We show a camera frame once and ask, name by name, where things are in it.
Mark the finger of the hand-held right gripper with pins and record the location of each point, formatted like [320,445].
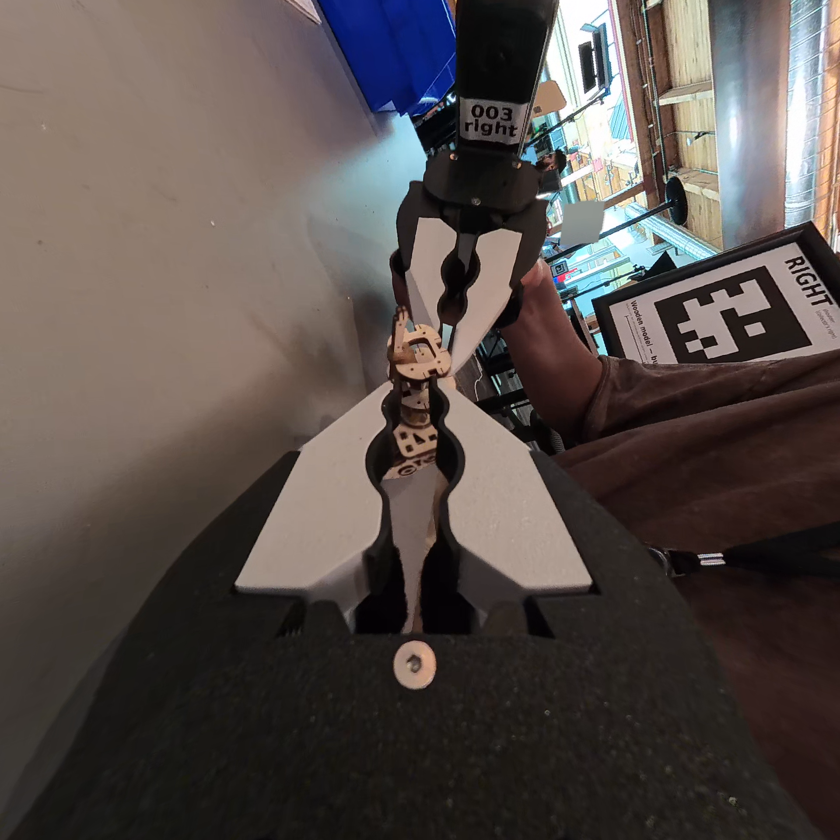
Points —
[495,275]
[425,262]

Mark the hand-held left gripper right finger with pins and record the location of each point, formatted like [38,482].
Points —
[518,525]

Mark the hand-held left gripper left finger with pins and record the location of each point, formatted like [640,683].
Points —
[308,525]

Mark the wooden model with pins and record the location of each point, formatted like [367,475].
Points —
[417,367]

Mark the person's right hand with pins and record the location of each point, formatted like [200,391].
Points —
[544,315]

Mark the tan cardboard piece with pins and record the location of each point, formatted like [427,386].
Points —
[548,98]

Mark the black light panel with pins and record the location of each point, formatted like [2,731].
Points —
[594,59]

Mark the blue plastic bin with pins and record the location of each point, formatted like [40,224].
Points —
[394,46]

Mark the black floor lamp stand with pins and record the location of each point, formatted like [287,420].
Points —
[676,200]

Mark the black framed marker sign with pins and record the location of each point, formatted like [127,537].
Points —
[728,308]

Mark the small silver duct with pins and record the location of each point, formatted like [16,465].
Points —
[676,233]

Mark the silver spiral air duct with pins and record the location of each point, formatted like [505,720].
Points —
[814,98]

